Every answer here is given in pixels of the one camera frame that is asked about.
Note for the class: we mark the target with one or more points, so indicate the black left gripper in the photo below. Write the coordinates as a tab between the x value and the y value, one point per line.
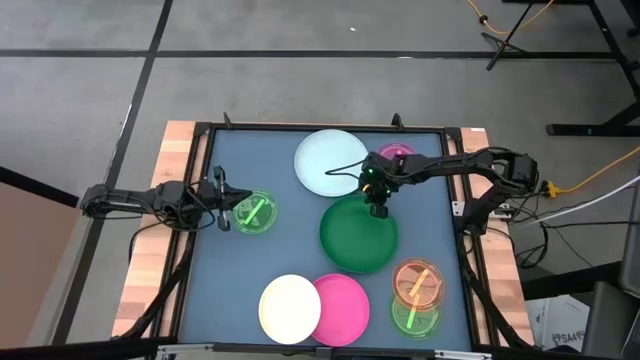
207	196

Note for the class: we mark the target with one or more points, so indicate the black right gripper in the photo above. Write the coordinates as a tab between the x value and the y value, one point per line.
378	175

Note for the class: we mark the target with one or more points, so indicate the large dark green plastic plate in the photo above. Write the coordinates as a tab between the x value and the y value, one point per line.
357	240

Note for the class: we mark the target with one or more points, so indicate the pink plastic plate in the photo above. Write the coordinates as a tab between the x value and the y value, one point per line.
345	310

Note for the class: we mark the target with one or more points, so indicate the cream plastic plate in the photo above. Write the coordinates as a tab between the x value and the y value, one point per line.
287	310

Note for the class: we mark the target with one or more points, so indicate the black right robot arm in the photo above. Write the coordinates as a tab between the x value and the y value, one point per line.
450	165

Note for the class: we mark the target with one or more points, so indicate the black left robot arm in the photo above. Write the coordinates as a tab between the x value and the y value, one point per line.
125	200

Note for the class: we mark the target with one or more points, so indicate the translucent green plastic plate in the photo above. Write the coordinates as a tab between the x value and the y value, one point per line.
260	215
415	322

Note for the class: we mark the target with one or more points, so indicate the small translucent magenta plate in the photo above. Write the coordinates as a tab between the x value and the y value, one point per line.
395	150

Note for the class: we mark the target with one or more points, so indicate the blue-grey table mat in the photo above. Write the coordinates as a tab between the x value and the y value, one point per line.
250	260

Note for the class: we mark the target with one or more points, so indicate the large pale blue plastic plate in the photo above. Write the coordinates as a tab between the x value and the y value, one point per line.
325	160

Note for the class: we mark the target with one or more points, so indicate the brown board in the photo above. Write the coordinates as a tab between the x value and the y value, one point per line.
30	260

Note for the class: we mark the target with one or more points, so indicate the black tripod stand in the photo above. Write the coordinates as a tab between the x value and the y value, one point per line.
502	42

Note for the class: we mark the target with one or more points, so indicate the black overhead crossbar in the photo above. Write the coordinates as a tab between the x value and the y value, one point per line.
75	350

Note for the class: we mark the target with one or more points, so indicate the white cardboard box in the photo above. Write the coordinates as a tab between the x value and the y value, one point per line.
560	320

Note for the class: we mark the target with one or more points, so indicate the black desk leg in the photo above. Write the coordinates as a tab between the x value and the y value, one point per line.
590	129

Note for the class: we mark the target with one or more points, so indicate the grey chair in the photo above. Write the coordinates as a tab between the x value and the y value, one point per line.
610	320

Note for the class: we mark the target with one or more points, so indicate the black metal table frame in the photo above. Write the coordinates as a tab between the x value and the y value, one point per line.
202	131

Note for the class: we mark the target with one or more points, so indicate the black frame clamp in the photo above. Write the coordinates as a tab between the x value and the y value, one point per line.
397	121

